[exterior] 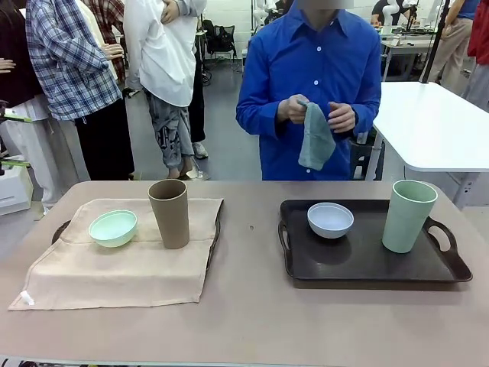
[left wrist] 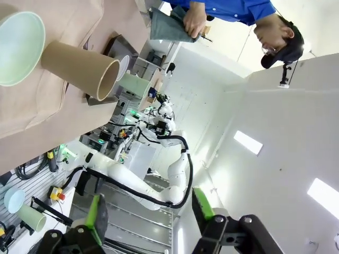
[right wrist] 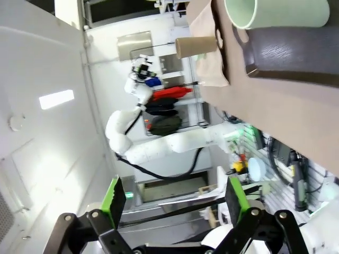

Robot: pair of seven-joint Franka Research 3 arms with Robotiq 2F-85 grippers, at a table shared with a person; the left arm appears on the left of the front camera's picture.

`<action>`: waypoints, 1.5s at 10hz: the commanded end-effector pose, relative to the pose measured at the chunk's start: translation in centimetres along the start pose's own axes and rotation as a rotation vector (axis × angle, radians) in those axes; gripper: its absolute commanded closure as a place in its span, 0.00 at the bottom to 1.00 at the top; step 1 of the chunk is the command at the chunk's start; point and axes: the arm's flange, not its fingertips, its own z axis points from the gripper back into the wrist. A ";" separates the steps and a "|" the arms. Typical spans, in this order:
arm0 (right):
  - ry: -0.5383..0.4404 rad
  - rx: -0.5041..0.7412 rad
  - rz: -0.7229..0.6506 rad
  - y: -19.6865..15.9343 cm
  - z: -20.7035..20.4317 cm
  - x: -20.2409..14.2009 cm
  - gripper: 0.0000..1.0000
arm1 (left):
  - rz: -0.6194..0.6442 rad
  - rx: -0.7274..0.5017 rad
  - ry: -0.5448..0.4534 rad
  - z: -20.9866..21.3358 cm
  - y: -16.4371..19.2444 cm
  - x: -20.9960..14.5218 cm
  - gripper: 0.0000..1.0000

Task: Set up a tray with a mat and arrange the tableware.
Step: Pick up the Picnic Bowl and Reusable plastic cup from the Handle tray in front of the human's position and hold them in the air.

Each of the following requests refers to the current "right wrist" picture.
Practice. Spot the dark green garment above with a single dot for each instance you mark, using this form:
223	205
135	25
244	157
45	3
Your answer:
165	126

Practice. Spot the pale round bowl-shaped object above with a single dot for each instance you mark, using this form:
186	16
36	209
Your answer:
257	169

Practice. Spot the rectangular ceiling light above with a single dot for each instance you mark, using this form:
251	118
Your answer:
57	98

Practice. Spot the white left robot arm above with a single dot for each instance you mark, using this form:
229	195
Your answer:
159	148

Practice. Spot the black garment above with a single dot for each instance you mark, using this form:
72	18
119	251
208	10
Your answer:
161	107

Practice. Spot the red garment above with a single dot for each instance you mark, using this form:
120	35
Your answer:
169	94

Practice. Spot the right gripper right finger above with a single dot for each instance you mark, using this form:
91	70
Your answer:
235	203

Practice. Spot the tall brown cup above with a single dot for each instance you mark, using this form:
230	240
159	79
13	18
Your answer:
196	47

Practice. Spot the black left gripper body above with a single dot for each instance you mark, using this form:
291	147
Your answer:
143	70

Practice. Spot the tall light green cup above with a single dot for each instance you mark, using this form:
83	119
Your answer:
291	13

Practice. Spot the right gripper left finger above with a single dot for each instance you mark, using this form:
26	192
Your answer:
112	203

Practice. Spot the beige cloth mat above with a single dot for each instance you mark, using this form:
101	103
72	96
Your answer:
209	71

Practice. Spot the round white ceiling detector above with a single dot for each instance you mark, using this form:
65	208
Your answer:
17	123

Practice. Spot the yellow emergency stop box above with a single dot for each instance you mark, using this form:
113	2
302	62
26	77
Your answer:
239	166

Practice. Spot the blue garment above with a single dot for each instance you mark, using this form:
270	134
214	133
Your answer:
153	82

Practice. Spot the metal ceiling panel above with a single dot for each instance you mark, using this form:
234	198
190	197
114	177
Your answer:
135	45

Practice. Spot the dark brown serving tray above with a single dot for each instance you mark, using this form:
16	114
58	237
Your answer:
225	61
291	53

